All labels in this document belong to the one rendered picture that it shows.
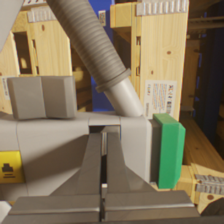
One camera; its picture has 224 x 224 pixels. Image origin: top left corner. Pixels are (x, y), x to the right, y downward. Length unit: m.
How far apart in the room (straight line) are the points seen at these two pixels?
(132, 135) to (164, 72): 0.68
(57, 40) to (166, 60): 0.55
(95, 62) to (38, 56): 0.88
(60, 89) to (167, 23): 0.73
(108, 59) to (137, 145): 0.09
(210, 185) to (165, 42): 0.76
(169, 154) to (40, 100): 0.14
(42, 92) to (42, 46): 0.85
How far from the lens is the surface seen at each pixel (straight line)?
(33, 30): 1.05
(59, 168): 0.19
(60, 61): 0.95
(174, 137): 0.18
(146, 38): 0.84
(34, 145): 0.18
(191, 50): 2.12
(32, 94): 0.17
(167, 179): 0.21
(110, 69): 0.16
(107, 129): 0.16
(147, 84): 0.84
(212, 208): 0.32
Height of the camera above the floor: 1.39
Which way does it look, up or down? 14 degrees down
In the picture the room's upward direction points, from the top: 93 degrees clockwise
